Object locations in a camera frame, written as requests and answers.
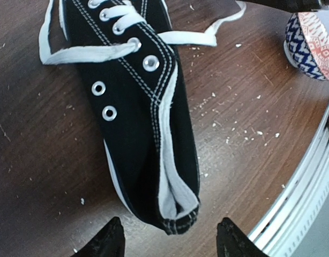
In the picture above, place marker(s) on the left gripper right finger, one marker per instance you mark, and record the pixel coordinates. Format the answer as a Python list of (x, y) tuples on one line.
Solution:
[(232, 242)]

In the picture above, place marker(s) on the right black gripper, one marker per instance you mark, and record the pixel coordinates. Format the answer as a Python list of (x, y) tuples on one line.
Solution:
[(294, 5)]

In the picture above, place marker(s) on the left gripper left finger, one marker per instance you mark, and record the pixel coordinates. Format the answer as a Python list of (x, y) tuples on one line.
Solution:
[(108, 242)]

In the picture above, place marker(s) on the white shoelace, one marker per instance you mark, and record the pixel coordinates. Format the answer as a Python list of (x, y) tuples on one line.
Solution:
[(127, 16)]

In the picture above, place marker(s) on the black white canvas sneaker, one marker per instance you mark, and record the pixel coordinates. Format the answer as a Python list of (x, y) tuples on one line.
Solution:
[(140, 104)]

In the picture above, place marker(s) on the red white patterned bowl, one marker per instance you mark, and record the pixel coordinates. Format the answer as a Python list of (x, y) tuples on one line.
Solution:
[(306, 45)]

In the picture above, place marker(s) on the aluminium front rail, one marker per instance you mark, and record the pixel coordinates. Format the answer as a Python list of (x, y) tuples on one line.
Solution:
[(283, 228)]

